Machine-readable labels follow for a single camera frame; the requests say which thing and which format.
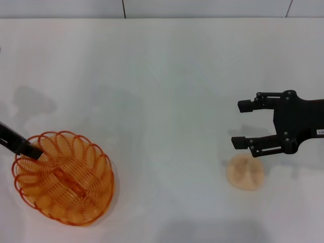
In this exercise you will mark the beige steamed bun toy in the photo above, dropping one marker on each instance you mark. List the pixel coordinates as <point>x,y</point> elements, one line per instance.
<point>245,174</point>

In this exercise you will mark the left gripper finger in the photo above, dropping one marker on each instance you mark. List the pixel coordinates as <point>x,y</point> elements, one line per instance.
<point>25,148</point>

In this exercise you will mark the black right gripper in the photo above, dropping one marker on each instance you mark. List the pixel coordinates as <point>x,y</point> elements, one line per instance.
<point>296,119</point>

